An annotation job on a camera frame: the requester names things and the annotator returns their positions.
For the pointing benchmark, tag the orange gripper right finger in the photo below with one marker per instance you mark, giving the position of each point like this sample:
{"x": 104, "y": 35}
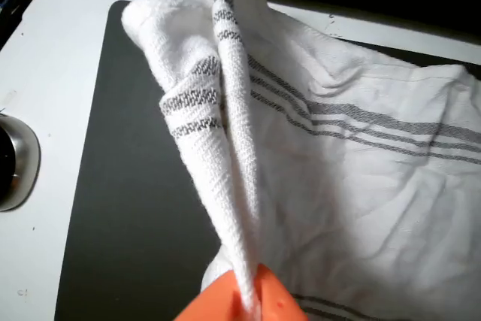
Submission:
{"x": 278, "y": 306}

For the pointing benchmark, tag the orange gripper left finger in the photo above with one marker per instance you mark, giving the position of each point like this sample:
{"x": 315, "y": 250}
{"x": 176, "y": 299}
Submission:
{"x": 214, "y": 306}

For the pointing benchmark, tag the white striped towel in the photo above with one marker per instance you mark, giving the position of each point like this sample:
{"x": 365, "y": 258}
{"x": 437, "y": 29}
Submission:
{"x": 357, "y": 185}

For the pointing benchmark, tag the black desk mat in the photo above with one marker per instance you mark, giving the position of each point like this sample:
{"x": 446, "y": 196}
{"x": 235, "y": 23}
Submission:
{"x": 131, "y": 185}

